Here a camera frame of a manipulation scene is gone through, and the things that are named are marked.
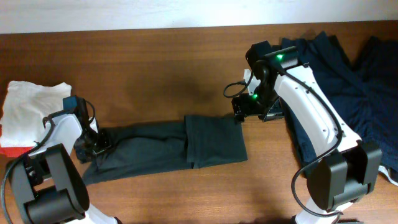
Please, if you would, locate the red folded shirt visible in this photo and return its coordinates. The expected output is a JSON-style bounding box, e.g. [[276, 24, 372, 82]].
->
[[1, 126, 34, 157]]

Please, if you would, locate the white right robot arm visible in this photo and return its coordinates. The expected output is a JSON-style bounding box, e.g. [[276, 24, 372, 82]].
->
[[231, 41, 382, 223]]

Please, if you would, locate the black Nike t-shirt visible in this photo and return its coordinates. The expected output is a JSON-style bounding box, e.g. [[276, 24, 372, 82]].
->
[[82, 115, 248, 185]]

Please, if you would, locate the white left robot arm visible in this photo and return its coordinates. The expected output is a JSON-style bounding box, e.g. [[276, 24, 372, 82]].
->
[[1, 96, 120, 224]]

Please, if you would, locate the navy blue garment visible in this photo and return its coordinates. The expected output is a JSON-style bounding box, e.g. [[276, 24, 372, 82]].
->
[[282, 32, 397, 185]]

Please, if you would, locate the white folded shirt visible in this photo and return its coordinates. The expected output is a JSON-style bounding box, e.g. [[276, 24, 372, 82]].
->
[[1, 81, 72, 147]]

